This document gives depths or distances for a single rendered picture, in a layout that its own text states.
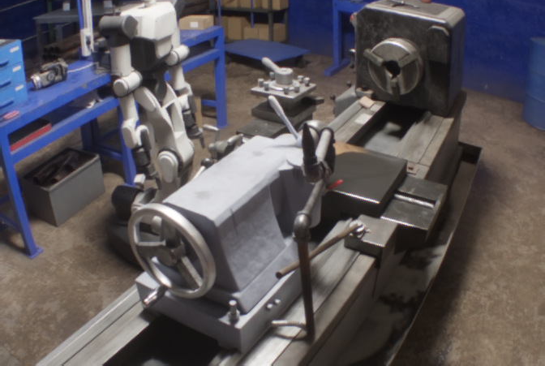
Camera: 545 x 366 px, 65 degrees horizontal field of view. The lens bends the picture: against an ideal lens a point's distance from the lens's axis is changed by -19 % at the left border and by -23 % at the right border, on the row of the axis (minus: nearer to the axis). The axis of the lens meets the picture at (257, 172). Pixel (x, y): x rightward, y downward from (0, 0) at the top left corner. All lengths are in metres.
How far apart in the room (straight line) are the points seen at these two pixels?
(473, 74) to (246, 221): 4.89
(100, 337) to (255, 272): 0.44
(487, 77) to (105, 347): 5.20
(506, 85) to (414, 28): 3.50
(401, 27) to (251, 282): 1.59
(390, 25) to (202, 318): 1.71
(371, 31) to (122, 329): 1.81
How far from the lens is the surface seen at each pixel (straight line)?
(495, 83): 5.82
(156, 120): 2.43
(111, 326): 1.30
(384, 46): 2.26
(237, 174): 1.19
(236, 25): 6.45
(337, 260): 1.46
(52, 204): 3.23
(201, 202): 1.10
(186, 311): 1.19
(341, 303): 1.33
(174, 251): 1.06
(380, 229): 1.53
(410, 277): 2.11
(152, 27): 2.26
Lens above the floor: 1.73
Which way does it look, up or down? 29 degrees down
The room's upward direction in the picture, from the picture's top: 2 degrees counter-clockwise
